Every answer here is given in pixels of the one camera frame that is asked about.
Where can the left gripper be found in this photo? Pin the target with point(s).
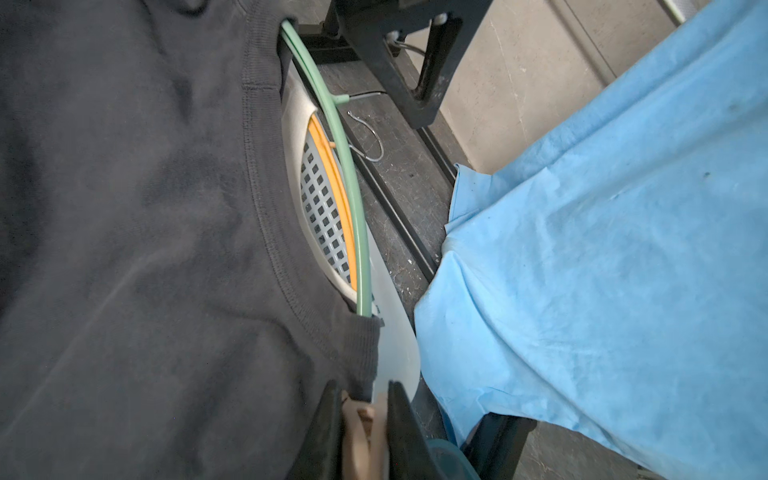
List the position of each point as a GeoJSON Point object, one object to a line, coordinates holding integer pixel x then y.
{"type": "Point", "coordinates": [439, 31]}

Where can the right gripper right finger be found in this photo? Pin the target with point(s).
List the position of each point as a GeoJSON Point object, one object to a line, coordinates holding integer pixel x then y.
{"type": "Point", "coordinates": [409, 455]}

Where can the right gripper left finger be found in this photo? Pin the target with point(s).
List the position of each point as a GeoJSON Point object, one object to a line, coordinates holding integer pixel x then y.
{"type": "Point", "coordinates": [320, 455]}

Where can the green plastic hanger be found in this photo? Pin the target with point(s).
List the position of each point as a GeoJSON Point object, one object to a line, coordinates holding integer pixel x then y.
{"type": "Point", "coordinates": [328, 105]}

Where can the dark grey garment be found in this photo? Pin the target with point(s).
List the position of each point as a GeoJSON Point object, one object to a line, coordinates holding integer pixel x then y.
{"type": "Point", "coordinates": [162, 315]}

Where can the light blue t-shirt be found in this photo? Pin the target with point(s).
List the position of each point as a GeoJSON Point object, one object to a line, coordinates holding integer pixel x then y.
{"type": "Point", "coordinates": [612, 280]}

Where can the orange plastic hanger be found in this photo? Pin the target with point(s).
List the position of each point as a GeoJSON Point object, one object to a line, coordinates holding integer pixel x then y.
{"type": "Point", "coordinates": [326, 195]}

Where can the teal clothespin tray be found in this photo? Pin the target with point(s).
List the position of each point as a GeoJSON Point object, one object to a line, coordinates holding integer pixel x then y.
{"type": "Point", "coordinates": [451, 461]}

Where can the black clothes rack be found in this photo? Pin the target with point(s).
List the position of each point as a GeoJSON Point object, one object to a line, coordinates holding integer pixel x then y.
{"type": "Point", "coordinates": [405, 196]}

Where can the white laundry basket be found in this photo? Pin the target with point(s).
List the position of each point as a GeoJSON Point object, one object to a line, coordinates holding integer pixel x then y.
{"type": "Point", "coordinates": [398, 354]}

